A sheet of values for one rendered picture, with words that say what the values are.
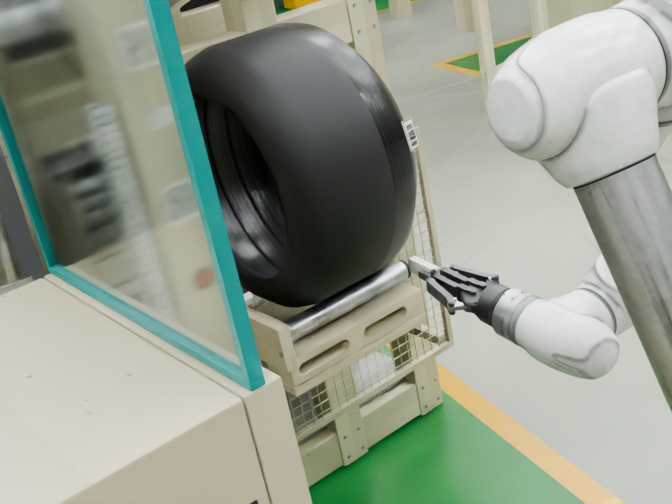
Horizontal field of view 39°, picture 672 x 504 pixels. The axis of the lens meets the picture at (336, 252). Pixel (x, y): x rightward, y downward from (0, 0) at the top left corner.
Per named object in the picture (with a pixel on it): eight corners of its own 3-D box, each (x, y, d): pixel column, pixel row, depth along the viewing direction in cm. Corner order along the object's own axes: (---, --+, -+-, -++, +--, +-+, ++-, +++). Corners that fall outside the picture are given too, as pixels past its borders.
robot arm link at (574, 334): (512, 362, 163) (562, 327, 169) (586, 402, 152) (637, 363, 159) (510, 310, 157) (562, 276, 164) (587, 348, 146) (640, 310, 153)
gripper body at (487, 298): (522, 281, 167) (482, 263, 173) (488, 302, 163) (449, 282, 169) (522, 317, 171) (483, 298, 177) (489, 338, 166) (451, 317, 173)
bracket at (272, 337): (288, 374, 185) (277, 330, 181) (185, 320, 216) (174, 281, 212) (301, 366, 187) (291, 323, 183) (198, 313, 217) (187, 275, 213)
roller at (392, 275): (280, 332, 186) (266, 325, 190) (284, 352, 188) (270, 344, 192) (410, 262, 204) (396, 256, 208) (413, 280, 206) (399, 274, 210)
